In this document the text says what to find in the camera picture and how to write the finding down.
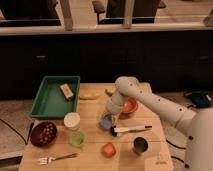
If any green pear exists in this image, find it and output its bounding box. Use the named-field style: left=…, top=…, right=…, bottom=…
left=105, top=89, right=115, bottom=97

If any blue cup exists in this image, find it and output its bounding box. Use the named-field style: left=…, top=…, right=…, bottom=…
left=99, top=113, right=114, bottom=130

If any green plastic tray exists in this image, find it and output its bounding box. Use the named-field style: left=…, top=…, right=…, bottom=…
left=30, top=76, right=80, bottom=119

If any white lidded cup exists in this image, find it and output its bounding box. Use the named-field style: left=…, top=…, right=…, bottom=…
left=64, top=112, right=80, bottom=130

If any dark red patterned bowl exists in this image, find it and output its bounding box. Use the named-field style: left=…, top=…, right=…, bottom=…
left=30, top=121, right=57, bottom=147

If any yellow banana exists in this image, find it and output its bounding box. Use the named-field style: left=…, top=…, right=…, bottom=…
left=79, top=93, right=100, bottom=100

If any orange fruit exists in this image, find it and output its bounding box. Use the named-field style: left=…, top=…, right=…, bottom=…
left=102, top=143, right=116, bottom=158

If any dark metal cup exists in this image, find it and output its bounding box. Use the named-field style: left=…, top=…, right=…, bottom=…
left=133, top=137, right=148, bottom=155

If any tan rectangular sponge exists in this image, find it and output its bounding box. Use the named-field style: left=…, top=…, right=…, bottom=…
left=60, top=84, right=74, bottom=100

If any blue black object on floor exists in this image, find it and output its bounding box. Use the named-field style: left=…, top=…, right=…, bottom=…
left=184, top=91, right=212, bottom=108

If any black floor cable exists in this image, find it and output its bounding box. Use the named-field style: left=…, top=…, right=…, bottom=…
left=0, top=118, right=35, bottom=146

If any orange bowl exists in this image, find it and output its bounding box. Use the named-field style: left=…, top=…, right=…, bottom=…
left=122, top=98, right=138, bottom=114

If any silver fork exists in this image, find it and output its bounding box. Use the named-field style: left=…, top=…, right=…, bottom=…
left=38, top=153, right=78, bottom=165

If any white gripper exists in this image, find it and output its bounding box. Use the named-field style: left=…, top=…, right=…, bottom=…
left=106, top=91, right=124, bottom=115

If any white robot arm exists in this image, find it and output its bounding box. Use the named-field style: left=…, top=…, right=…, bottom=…
left=106, top=76, right=213, bottom=171

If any green translucent cup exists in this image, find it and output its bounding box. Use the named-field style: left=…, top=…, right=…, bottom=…
left=69, top=131, right=85, bottom=147

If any black office chair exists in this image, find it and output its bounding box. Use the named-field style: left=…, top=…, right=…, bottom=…
left=92, top=0, right=166, bottom=25

